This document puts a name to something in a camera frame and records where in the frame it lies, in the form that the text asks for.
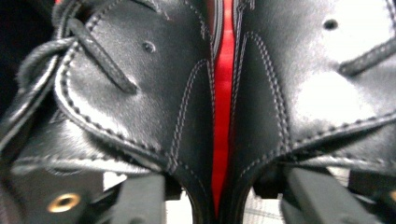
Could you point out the red and black shoe rack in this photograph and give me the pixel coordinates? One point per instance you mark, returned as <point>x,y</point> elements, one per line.
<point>223,93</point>

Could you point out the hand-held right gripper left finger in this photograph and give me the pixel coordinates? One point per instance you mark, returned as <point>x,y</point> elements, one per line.
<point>141,199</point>

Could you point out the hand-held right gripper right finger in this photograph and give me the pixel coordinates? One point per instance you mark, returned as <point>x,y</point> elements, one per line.
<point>323,199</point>

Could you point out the black leather shoe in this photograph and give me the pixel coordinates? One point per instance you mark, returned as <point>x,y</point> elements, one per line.
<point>140,93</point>
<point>311,93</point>

